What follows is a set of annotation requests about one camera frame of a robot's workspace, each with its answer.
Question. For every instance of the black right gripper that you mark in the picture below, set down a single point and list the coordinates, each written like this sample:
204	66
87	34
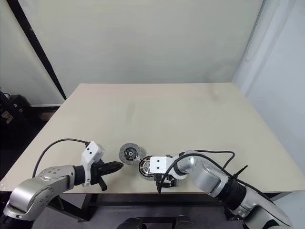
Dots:
170	181

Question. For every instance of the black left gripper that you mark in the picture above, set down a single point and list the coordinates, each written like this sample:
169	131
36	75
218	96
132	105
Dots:
97	171

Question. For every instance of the motor housing with copper windings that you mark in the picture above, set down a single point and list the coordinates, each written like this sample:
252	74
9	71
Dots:
145	177

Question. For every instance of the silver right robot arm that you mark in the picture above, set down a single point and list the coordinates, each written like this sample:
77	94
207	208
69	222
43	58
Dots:
209	176

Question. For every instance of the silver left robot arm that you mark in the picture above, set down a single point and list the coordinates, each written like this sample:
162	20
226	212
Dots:
35	188

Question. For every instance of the round grey motor lid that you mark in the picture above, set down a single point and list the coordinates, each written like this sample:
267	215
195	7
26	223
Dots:
124	155

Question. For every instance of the dark rounded shape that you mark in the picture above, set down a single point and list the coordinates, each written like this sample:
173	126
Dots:
183	219
131	220

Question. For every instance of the black bag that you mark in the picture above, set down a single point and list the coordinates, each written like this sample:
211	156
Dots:
16	107

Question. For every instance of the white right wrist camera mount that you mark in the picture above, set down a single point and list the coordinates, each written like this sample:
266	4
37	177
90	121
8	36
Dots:
162	164

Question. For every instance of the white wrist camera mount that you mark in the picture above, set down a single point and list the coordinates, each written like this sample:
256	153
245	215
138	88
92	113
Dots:
162	164
91	149

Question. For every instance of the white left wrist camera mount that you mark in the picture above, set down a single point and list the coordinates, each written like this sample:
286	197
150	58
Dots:
91	149

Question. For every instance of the black table frame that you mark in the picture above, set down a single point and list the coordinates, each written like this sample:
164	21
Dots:
133	202

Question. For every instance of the black wall strip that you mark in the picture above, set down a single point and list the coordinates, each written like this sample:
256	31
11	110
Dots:
35	40

